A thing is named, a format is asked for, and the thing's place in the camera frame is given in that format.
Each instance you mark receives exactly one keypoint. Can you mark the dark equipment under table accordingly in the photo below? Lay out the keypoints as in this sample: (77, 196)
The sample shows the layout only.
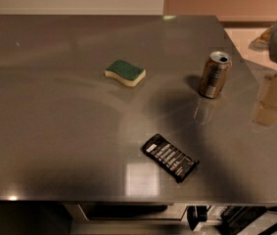
(233, 220)

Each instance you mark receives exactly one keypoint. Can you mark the green and yellow sponge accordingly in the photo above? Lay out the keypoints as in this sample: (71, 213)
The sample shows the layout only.
(125, 73)

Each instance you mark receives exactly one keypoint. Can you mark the black snack bar wrapper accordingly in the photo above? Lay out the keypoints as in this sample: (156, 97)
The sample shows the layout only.
(169, 157)

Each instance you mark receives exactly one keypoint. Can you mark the orange soda can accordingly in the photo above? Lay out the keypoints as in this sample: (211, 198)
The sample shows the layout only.
(215, 74)

